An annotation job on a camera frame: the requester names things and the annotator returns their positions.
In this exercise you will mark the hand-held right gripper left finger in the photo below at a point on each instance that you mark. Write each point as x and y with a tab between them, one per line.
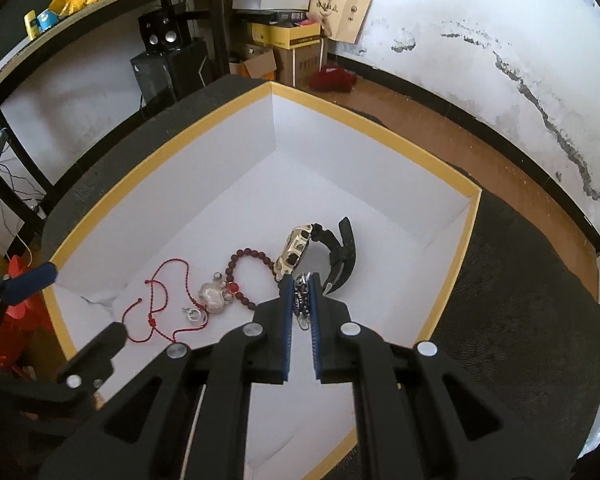
286	330

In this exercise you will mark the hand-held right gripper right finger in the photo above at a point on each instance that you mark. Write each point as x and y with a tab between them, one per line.
316	330

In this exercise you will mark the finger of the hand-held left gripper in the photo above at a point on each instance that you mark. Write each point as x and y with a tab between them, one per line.
30	280
100	350

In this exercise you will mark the black watch gold face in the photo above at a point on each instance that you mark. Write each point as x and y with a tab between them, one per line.
292	255

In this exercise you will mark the yellow cardboard box white inside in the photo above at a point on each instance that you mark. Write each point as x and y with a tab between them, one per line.
330	160

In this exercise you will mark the red plastic bag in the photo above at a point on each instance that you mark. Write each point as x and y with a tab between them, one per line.
15	325

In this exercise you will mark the red cloth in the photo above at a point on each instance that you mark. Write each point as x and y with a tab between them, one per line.
332	80

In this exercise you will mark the black computer tower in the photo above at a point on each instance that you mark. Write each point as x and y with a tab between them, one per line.
180	70

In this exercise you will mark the blue yellow packet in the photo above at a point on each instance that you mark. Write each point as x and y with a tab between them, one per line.
40	20

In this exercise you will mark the tall brown cardboard box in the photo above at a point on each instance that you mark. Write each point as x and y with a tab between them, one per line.
300	65

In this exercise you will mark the open brown cardboard box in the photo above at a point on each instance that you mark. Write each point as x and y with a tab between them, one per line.
252	65

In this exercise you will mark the black speaker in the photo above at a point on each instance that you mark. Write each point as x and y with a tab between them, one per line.
160	30

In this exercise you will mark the yellow black storage box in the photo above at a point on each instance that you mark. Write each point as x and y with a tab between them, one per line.
290	35

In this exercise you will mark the brown paper bag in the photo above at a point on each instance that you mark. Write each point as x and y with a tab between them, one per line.
337	12

